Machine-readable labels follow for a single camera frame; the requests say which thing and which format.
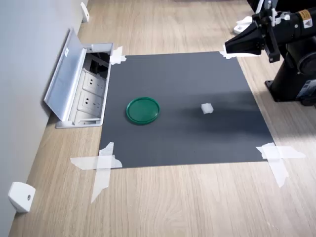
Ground small white plastic terminal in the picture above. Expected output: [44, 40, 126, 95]
[200, 102, 214, 116]

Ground round green lid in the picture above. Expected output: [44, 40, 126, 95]
[126, 96, 160, 126]

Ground white tape patch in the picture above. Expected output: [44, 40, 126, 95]
[70, 142, 123, 204]
[110, 45, 127, 65]
[219, 50, 263, 60]
[256, 143, 306, 188]

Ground dark grey mat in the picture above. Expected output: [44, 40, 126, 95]
[98, 51, 275, 170]

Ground grey partition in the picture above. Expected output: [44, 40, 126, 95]
[0, 0, 89, 237]

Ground small white bracket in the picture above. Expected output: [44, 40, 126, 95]
[233, 16, 255, 35]
[80, 1, 90, 23]
[7, 182, 36, 213]

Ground white wall socket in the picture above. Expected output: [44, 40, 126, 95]
[82, 70, 106, 91]
[77, 90, 104, 112]

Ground silver cable duct with sockets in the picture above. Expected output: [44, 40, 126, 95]
[43, 27, 115, 129]

